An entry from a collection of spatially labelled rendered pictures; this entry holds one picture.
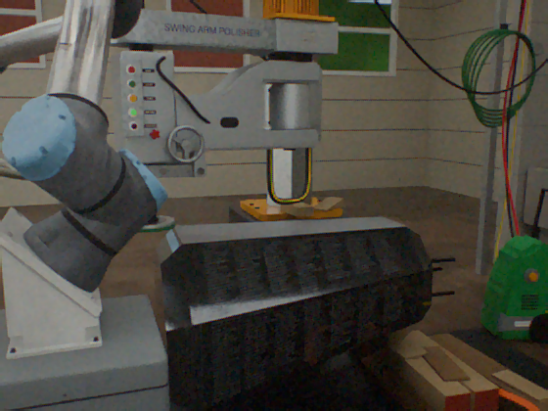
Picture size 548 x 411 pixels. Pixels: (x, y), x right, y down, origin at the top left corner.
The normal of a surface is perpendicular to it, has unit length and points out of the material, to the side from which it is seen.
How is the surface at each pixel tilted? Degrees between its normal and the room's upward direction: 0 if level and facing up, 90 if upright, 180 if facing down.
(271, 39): 90
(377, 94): 90
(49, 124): 56
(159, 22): 90
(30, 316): 90
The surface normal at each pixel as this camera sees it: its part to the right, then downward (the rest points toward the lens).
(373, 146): 0.31, 0.18
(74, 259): 0.56, -0.07
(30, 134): -0.39, -0.41
